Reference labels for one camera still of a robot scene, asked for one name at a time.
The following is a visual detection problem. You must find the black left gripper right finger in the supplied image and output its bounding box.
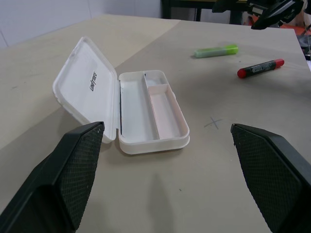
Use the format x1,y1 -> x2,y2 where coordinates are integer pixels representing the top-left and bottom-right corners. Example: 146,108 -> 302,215
230,123 -> 311,233

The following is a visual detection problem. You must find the white open pencil case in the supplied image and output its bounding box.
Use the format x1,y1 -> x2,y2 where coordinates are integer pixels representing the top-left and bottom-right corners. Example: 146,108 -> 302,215
52,36 -> 191,155

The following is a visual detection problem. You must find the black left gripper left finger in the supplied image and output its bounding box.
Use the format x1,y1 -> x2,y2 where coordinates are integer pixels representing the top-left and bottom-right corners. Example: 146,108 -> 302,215
0,121 -> 105,233

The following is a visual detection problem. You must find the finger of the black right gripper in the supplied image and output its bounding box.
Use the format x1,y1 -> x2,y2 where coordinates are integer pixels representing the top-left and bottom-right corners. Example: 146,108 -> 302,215
211,0 -> 249,13
251,1 -> 296,31

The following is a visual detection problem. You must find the green highlighter pen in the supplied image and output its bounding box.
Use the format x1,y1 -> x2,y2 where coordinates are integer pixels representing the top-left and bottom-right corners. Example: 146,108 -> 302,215
193,44 -> 239,59

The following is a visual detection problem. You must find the red and black marker pen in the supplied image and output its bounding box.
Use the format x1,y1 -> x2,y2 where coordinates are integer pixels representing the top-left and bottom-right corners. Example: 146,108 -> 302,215
237,58 -> 285,79

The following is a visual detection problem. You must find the black metal table frame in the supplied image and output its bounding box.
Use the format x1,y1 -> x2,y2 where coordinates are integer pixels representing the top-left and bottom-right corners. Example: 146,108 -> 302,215
160,0 -> 243,25

